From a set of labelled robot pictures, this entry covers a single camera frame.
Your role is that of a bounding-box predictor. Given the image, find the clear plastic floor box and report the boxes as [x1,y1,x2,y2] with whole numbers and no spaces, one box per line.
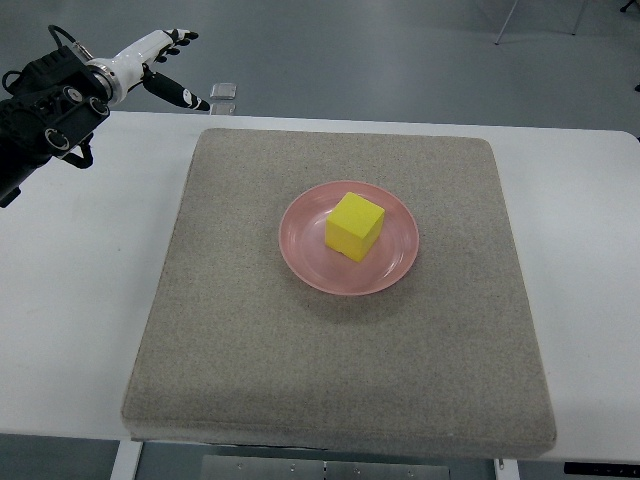
[210,82,237,115]

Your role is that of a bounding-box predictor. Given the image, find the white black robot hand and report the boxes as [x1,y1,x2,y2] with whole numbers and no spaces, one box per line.
[86,29,210,112]

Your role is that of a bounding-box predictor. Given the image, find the black table control panel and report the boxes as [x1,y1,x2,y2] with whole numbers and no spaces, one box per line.
[563,462,640,478]

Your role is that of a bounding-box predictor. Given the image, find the metal chair legs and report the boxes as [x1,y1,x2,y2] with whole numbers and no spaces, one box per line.
[493,0,591,46]

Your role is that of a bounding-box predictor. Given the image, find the metal table base plate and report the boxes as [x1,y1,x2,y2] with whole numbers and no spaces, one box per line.
[199,455,450,480]

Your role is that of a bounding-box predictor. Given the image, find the pink plate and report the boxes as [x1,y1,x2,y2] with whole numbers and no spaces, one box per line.
[279,181,419,296]

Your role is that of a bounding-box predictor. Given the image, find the beige fabric mat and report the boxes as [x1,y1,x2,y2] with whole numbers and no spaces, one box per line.
[121,128,557,458]

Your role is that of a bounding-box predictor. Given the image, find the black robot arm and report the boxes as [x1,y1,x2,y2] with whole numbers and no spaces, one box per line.
[1,25,113,208]

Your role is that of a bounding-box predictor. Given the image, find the yellow foam block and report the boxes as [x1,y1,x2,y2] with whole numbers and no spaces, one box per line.
[325,192,385,262]

